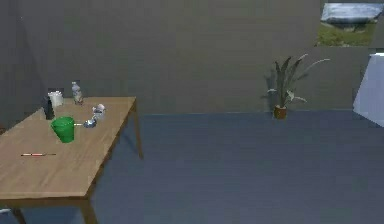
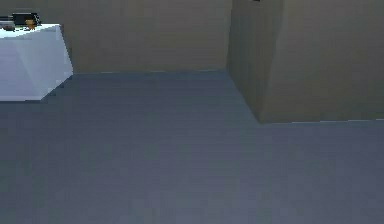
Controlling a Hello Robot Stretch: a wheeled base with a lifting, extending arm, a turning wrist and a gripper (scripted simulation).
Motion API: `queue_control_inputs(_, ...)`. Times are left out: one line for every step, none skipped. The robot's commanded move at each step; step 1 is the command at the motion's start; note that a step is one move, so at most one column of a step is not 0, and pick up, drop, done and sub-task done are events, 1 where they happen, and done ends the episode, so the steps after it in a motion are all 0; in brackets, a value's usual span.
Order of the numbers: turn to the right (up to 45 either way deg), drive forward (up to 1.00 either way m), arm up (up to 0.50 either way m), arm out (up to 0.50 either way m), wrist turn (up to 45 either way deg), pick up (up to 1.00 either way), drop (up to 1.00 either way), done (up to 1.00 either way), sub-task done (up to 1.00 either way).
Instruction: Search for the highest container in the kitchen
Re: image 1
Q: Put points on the pale blue white appliance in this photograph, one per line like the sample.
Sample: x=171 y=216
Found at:
x=371 y=90

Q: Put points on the clear plastic bottle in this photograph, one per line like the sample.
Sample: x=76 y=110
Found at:
x=76 y=92

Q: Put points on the potted house plant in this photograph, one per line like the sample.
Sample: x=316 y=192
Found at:
x=285 y=88

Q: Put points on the brown wooden table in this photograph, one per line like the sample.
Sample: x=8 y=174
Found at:
x=63 y=173

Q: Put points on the grey crumpled can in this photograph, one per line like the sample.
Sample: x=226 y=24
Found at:
x=99 y=112

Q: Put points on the black bottle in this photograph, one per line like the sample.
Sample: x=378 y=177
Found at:
x=48 y=109

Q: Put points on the framed landscape picture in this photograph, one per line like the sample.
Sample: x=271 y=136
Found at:
x=348 y=25

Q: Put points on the green cup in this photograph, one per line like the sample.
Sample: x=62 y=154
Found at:
x=63 y=129

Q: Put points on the white mug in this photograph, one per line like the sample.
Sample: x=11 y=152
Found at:
x=56 y=98

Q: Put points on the red and white pen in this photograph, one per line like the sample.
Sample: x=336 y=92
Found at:
x=37 y=154

